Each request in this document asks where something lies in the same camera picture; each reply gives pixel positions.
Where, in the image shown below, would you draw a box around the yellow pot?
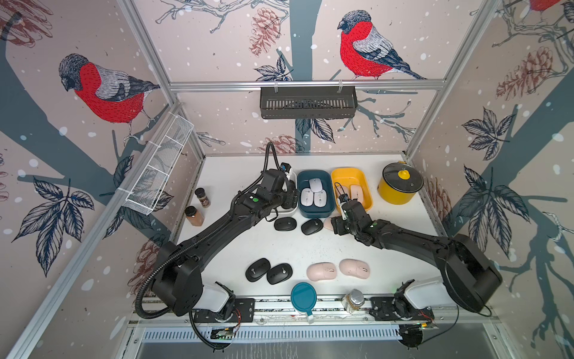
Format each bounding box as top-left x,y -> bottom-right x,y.
378,162 -> 424,205

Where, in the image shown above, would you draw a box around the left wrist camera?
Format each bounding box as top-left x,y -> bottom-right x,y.
280,162 -> 291,175

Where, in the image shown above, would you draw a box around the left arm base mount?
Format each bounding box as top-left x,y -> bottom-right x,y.
192,282 -> 256,324

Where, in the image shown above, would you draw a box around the glass lid yellow knob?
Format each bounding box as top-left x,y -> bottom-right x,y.
382,162 -> 424,193

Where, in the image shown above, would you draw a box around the white storage box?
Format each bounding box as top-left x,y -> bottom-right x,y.
277,169 -> 299,218

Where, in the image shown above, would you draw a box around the black mouse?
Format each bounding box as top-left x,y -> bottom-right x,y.
266,263 -> 293,285
300,218 -> 324,236
245,258 -> 271,283
274,217 -> 297,232

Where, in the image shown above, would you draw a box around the white wire mesh shelf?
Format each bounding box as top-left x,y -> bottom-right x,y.
123,112 -> 194,215

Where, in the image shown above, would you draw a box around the yellow storage box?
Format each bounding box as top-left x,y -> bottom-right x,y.
331,168 -> 373,212

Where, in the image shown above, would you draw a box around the white mouse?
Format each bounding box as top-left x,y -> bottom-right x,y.
309,178 -> 323,193
300,188 -> 315,207
313,190 -> 328,208

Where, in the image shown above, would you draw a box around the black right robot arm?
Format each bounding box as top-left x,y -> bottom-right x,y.
330,200 -> 502,313

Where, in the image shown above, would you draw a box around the spice jar dark lid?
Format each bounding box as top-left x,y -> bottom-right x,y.
194,187 -> 211,208

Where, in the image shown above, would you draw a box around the teal storage box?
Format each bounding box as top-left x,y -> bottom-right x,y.
297,170 -> 336,218

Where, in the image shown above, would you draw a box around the glass jar silver lid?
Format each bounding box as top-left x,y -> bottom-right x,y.
341,289 -> 365,314

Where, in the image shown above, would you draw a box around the spice jar brown contents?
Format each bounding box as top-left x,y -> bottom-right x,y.
185,206 -> 204,227

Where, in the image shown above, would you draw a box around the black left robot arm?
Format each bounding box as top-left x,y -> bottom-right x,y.
135,142 -> 297,320

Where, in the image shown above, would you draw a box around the pink mouse top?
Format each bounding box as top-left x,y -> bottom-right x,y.
324,218 -> 334,232

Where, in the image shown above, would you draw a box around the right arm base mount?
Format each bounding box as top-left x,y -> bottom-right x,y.
369,280 -> 434,323

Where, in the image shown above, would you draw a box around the black hanging wire basket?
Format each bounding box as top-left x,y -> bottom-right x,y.
259,86 -> 358,120

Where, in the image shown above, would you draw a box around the teal round lid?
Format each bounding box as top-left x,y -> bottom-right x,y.
290,282 -> 317,324

